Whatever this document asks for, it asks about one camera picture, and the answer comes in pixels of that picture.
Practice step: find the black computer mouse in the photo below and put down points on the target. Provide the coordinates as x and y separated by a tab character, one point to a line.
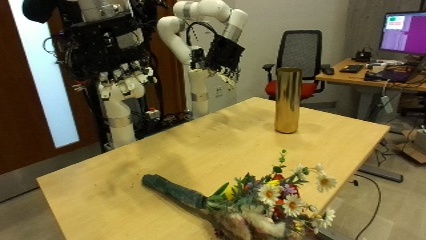
328	71

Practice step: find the tall gold cylinder vase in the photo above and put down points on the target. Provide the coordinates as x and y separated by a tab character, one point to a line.
288	100

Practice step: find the black desk phone device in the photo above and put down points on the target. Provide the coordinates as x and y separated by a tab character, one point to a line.
362	56

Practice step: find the cardboard box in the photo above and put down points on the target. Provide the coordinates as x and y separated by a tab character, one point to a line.
413	150

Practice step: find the white wall socket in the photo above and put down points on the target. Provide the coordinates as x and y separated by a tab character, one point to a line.
219	91

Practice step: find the brown door with frosted glass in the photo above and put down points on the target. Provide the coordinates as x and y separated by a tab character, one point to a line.
22	116

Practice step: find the emergency stop button box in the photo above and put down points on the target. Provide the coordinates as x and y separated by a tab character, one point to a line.
152	113

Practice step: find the computer monitor with purple screen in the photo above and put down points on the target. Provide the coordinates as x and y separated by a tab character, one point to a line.
406	33

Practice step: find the flower bouquet with green stem wrap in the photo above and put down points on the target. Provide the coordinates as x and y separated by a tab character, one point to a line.
267	195

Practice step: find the dark laptop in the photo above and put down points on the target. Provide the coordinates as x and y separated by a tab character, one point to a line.
400	75

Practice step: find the black mesh chair, red seat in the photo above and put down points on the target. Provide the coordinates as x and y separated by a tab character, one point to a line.
300	50

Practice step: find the white power adapter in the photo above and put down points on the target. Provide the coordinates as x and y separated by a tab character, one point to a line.
386	104

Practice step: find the black keyboard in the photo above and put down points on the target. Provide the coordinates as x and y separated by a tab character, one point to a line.
352	68

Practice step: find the wooden office desk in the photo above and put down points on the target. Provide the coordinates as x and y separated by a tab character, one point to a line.
341	78

